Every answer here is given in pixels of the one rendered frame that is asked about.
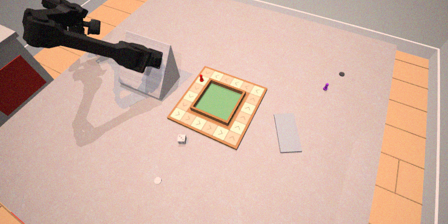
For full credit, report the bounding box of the white die with black pips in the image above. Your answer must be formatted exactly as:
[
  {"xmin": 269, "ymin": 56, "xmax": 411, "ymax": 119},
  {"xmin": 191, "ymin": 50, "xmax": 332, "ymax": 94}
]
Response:
[{"xmin": 177, "ymin": 135, "xmax": 186, "ymax": 144}]

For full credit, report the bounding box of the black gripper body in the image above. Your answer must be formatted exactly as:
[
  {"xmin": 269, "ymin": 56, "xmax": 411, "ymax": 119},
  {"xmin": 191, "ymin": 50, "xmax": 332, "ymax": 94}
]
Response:
[{"xmin": 74, "ymin": 19, "xmax": 101, "ymax": 35}]

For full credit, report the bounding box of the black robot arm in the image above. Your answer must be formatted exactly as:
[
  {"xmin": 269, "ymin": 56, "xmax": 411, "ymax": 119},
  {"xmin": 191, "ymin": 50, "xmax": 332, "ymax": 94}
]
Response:
[{"xmin": 22, "ymin": 0, "xmax": 163, "ymax": 73}]

